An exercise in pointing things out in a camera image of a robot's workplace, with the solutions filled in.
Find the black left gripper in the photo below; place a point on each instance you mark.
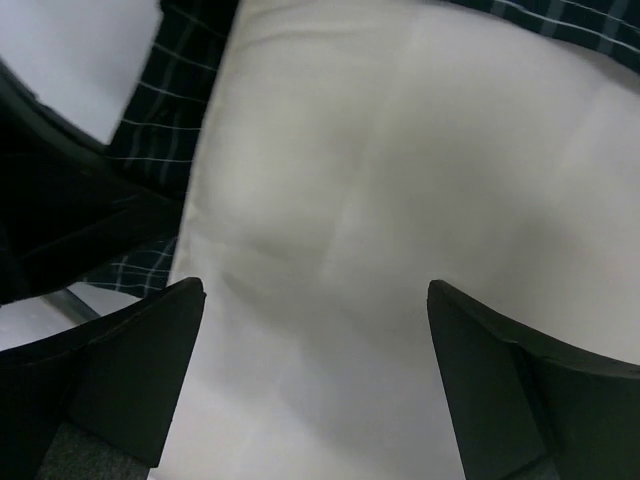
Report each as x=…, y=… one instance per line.
x=64, y=210

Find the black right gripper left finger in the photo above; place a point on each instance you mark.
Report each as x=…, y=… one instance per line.
x=97, y=401

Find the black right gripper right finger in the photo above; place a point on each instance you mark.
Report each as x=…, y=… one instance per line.
x=525, y=405

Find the dark checked pillowcase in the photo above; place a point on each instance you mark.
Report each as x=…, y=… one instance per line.
x=155, y=141

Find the cream pillow with bear print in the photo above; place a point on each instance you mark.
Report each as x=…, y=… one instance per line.
x=352, y=152

